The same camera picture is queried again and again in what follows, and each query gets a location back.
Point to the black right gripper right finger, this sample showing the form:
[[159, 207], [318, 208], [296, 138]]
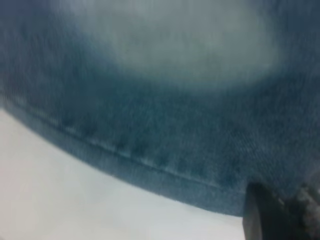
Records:
[[313, 207]]

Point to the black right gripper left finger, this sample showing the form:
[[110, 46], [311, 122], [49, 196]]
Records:
[[265, 220]]

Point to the blue denim kids pants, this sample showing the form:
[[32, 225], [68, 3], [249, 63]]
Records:
[[125, 112]]

